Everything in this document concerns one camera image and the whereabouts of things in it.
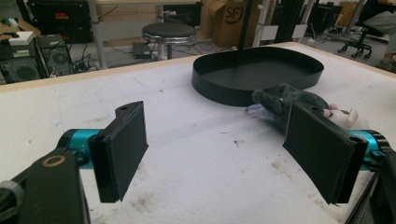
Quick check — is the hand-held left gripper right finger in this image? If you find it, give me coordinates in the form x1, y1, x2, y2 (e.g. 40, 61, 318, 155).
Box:
282, 101, 390, 205

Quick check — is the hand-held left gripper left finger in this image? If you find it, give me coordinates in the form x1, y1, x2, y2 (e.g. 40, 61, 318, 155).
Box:
58, 100, 149, 203

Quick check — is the grey plush mouse toy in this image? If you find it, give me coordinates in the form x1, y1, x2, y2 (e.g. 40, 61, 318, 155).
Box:
246, 82, 360, 132

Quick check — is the black oval tray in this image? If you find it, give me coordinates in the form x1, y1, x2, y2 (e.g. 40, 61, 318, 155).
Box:
191, 46, 325, 107

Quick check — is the small black box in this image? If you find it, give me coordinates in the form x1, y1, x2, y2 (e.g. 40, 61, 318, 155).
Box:
132, 41, 153, 60

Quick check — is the black office chair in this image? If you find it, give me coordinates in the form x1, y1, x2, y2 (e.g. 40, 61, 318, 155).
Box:
337, 26, 374, 60

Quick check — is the white table leg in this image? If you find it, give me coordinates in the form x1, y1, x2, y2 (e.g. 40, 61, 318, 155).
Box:
88, 2, 108, 70

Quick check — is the black computer tower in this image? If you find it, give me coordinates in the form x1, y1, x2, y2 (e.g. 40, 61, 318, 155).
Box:
0, 34, 75, 85

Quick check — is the round black stool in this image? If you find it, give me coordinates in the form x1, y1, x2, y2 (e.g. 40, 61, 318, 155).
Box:
141, 21, 197, 61

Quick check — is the black metal stand pole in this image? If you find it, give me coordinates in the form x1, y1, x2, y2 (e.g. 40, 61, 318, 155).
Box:
236, 0, 255, 51

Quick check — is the black equipment case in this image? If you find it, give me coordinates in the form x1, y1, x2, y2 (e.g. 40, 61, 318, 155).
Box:
17, 0, 94, 45

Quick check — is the small white box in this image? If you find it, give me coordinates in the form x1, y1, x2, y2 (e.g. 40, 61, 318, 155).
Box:
7, 31, 35, 47

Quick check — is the brown cardboard box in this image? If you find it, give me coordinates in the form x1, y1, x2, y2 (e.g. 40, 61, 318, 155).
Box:
200, 0, 265, 49

